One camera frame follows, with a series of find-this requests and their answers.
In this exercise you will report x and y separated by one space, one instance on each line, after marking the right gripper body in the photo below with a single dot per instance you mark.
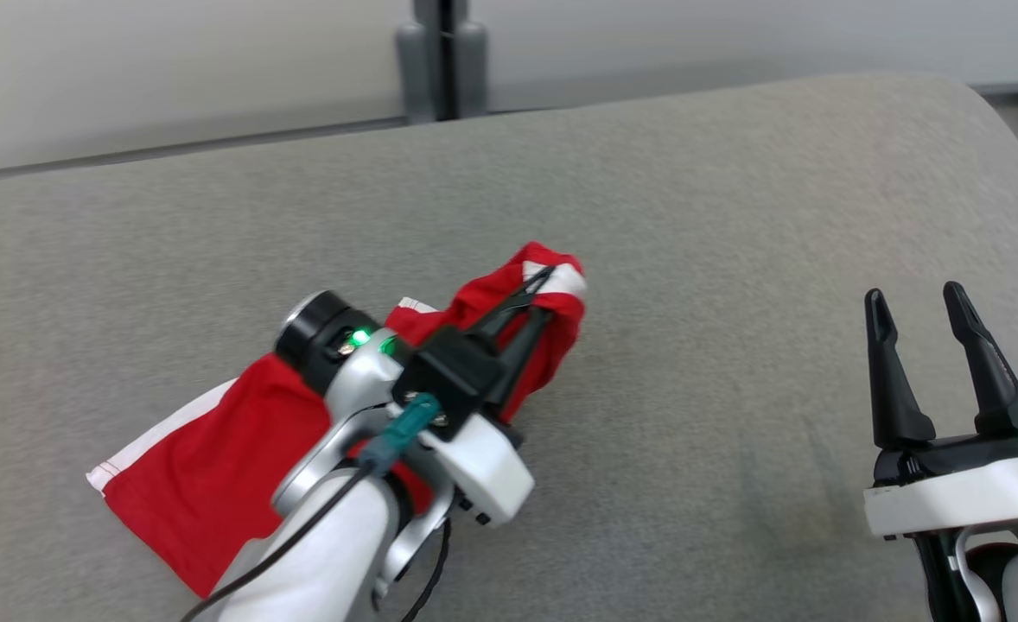
950 497

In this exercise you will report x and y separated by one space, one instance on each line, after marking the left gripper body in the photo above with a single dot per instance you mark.
487 471

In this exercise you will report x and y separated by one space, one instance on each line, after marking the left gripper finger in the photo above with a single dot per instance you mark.
513 371
496 320

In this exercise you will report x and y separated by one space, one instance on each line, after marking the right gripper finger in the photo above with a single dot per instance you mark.
997 397
893 406

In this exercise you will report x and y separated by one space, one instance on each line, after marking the red garment with white trim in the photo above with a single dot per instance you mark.
181 466

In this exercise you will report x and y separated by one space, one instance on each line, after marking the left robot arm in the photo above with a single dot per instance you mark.
327 553

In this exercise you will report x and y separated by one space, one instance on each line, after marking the grey fabric sofa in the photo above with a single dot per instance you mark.
690 216

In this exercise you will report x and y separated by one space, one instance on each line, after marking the grey wall partition post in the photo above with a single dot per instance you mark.
470 69

